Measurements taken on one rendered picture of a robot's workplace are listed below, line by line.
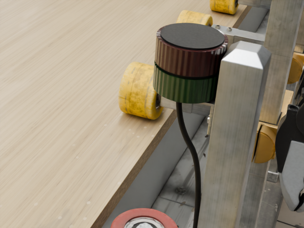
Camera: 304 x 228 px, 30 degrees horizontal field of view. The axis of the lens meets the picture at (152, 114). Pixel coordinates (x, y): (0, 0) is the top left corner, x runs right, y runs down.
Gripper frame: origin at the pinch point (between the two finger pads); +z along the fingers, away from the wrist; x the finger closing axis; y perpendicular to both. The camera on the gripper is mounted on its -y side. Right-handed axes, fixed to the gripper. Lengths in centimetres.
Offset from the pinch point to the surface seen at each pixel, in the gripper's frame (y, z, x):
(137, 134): 21.2, 14.3, 20.6
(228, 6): 73, 14, 15
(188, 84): -4.4, -12.6, 13.0
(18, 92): 26, 17, 42
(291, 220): 114, 105, -26
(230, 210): -4.5, -1.0, 6.4
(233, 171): -4.2, -5.2, 7.3
